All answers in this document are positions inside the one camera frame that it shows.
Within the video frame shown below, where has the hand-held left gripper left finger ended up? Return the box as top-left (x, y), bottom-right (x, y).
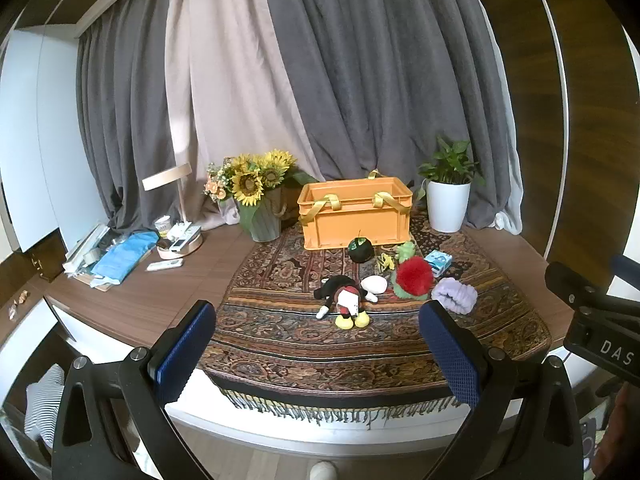
top-left (52, 300), bottom-right (218, 480)

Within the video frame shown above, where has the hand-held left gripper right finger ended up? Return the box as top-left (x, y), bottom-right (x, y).
top-left (417, 300), bottom-right (586, 480)

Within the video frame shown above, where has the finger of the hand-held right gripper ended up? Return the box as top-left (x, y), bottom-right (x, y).
top-left (545, 261), bottom-right (608, 312)

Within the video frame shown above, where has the red fluffy plush toy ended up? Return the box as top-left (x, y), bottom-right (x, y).
top-left (391, 256), bottom-right (435, 301)

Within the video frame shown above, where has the black mouse plush toy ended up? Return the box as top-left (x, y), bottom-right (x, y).
top-left (315, 275), bottom-right (379, 330)

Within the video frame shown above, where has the black plush apple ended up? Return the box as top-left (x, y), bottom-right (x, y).
top-left (348, 232), bottom-right (376, 264)

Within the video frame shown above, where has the orange plastic crate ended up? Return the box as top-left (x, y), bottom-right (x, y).
top-left (297, 170), bottom-right (414, 251)

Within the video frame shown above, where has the purple scrunchie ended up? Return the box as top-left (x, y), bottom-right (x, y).
top-left (431, 277), bottom-right (478, 315)

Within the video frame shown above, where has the white sheer curtain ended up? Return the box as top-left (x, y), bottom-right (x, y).
top-left (487, 10), bottom-right (523, 235)

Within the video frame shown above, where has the blue tissue pack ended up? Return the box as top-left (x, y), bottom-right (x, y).
top-left (425, 251), bottom-right (453, 278)

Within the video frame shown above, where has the blue cloth pouch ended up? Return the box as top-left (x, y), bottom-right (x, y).
top-left (91, 230), bottom-right (160, 286)

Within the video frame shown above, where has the patterned fringed table cloth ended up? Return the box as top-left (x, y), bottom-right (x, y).
top-left (200, 210), bottom-right (553, 428)

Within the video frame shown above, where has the long white box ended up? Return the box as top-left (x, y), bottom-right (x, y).
top-left (62, 222), bottom-right (111, 276)

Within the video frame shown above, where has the green plant in white pot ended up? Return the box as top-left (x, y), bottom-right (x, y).
top-left (416, 136), bottom-right (486, 233)

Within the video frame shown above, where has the grey ribbed vase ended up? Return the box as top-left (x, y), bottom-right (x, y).
top-left (235, 185), bottom-right (286, 242)

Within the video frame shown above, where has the striped cloth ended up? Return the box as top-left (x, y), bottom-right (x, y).
top-left (24, 364), bottom-right (66, 443)

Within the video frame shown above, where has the pink flower bouquet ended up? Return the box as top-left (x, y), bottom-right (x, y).
top-left (202, 162), bottom-right (243, 226)

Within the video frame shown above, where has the white vertical strip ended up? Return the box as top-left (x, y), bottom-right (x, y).
top-left (525, 0), bottom-right (573, 261)

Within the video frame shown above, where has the white desk lamp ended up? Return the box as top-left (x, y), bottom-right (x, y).
top-left (141, 162), bottom-right (203, 261)

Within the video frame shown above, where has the artificial sunflower bouquet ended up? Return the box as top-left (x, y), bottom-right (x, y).
top-left (222, 149), bottom-right (321, 208)

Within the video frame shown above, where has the grey curtain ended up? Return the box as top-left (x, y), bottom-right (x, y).
top-left (75, 0), bottom-right (201, 233)
top-left (257, 0), bottom-right (518, 231)

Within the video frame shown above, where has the white wardrobe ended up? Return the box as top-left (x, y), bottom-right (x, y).
top-left (0, 27), bottom-right (108, 253)

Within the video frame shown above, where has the beige curtain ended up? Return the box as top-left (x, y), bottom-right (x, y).
top-left (165, 0), bottom-right (326, 231)

